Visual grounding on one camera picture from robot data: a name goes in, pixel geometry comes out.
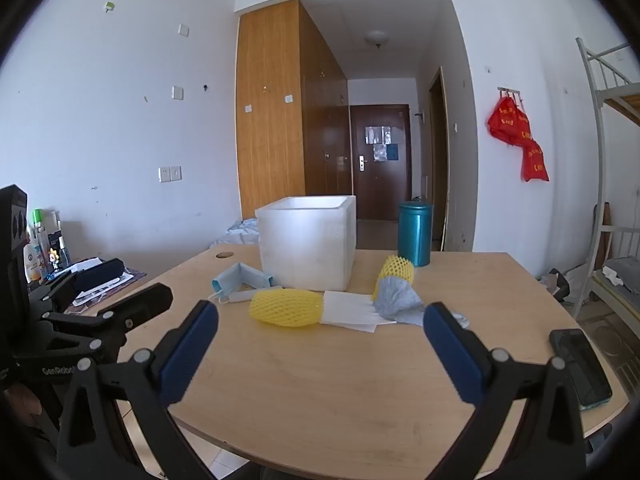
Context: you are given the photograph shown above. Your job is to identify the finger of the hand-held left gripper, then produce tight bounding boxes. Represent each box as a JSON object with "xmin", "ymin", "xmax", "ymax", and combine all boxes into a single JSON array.
[
  {"xmin": 41, "ymin": 282, "xmax": 174, "ymax": 367},
  {"xmin": 29, "ymin": 258, "xmax": 126, "ymax": 312}
]

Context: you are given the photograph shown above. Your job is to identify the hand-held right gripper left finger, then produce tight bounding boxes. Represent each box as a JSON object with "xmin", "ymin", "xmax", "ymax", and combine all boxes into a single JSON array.
[{"xmin": 57, "ymin": 302, "xmax": 221, "ymax": 480}]

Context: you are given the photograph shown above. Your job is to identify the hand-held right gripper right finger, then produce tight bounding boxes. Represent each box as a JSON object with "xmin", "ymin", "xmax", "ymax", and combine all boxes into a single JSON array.
[{"xmin": 422, "ymin": 302, "xmax": 586, "ymax": 480}]

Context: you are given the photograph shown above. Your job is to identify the grey sock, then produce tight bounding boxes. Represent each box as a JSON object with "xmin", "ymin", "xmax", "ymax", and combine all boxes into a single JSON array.
[{"xmin": 374, "ymin": 276, "xmax": 471, "ymax": 330}]

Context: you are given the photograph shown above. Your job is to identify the blue face mask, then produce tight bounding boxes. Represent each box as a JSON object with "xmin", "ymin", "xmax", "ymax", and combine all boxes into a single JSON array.
[{"xmin": 209, "ymin": 262, "xmax": 283, "ymax": 307}]

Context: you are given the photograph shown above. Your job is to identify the small yellow foam net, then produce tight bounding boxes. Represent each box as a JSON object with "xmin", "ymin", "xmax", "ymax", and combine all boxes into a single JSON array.
[{"xmin": 372, "ymin": 255, "xmax": 415, "ymax": 298}]

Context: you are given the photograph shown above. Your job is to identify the large yellow foam net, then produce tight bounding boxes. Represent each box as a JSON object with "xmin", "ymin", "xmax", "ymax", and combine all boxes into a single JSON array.
[{"xmin": 249, "ymin": 288, "xmax": 326, "ymax": 327}]

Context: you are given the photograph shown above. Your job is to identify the white foam box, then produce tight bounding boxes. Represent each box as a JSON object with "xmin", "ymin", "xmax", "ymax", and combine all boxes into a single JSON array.
[{"xmin": 255, "ymin": 196, "xmax": 357, "ymax": 292}]

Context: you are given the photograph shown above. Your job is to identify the white lotion bottle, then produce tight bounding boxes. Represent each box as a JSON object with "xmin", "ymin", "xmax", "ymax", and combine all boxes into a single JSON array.
[{"xmin": 22, "ymin": 241, "xmax": 43, "ymax": 283}]

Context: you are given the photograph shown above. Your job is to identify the printed paper sheets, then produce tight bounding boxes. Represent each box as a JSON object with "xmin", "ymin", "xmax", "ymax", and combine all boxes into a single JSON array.
[{"xmin": 65, "ymin": 256, "xmax": 147, "ymax": 307}]

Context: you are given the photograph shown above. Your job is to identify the light blue bedsheet bundle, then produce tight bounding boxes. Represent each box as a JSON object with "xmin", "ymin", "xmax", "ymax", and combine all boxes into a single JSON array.
[{"xmin": 222, "ymin": 217, "xmax": 261, "ymax": 247}]

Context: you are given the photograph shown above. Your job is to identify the teal metal canister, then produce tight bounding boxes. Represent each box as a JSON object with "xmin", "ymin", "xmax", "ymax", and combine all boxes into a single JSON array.
[{"xmin": 397, "ymin": 201, "xmax": 433, "ymax": 267}]

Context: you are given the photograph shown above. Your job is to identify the black smartphone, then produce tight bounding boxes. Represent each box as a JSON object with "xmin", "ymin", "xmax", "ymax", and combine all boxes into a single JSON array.
[{"xmin": 549, "ymin": 328, "xmax": 613, "ymax": 407}]

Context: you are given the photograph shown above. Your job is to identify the dark bag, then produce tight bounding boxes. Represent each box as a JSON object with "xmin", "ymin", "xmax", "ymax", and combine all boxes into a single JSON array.
[{"xmin": 540, "ymin": 267, "xmax": 581, "ymax": 303}]

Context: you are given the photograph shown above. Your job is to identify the dark brown entrance door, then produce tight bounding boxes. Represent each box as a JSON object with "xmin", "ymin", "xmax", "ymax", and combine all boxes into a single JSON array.
[{"xmin": 350, "ymin": 104, "xmax": 412, "ymax": 222}]

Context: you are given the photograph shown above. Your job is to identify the grey bunk mattress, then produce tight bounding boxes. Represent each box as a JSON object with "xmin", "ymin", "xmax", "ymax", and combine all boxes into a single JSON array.
[{"xmin": 602, "ymin": 255, "xmax": 640, "ymax": 296}]

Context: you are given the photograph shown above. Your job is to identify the brown side door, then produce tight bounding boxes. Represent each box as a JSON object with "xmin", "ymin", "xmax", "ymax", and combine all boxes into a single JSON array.
[{"xmin": 429, "ymin": 66, "xmax": 449, "ymax": 252}]

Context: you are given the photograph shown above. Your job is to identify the brown wooden plank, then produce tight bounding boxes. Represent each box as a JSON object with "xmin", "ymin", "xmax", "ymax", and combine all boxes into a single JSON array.
[{"xmin": 592, "ymin": 202, "xmax": 613, "ymax": 261}]

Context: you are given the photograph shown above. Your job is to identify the red cloth bag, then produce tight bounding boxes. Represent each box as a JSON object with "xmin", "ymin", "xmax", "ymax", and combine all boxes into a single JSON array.
[
  {"xmin": 521, "ymin": 137, "xmax": 550, "ymax": 182},
  {"xmin": 487, "ymin": 96, "xmax": 532, "ymax": 147}
]

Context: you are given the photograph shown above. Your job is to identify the wooden wardrobe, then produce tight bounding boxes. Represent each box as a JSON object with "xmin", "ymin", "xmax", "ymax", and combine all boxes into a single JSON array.
[{"xmin": 236, "ymin": 0, "xmax": 351, "ymax": 218}]

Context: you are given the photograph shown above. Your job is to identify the metal bunk bed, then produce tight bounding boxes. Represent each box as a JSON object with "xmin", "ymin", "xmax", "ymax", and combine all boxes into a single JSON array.
[{"xmin": 575, "ymin": 37, "xmax": 640, "ymax": 321}]

